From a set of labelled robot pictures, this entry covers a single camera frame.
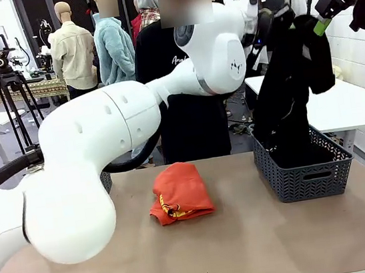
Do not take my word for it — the light blue fleece mannequin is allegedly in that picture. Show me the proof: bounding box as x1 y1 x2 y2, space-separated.
88 0 139 87

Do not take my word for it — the patterned tablecloth table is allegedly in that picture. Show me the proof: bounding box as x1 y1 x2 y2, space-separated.
0 75 71 109

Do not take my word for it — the white work table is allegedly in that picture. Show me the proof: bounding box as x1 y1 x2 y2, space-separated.
244 61 365 144

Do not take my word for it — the grey plastic lattice basket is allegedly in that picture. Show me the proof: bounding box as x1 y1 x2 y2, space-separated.
250 119 359 207
99 171 115 195

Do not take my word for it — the person in black t-shirt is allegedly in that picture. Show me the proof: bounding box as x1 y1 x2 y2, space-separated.
125 0 236 167

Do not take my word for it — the cream cloth bundle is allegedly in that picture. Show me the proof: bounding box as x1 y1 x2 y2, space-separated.
332 64 347 83

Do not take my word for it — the black camera tripod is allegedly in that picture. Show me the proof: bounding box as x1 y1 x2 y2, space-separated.
0 68 50 158

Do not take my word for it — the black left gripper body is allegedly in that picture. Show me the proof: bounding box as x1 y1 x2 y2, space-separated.
252 5 288 53

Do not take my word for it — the red jacket mannequin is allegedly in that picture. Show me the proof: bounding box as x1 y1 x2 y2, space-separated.
127 0 145 45

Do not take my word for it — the red printed t-shirt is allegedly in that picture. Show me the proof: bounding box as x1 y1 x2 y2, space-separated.
143 158 218 228

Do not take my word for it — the cream jacket mannequin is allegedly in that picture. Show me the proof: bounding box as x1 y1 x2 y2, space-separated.
43 0 103 102

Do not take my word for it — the black light stand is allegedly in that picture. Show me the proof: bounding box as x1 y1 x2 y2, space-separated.
304 0 318 17

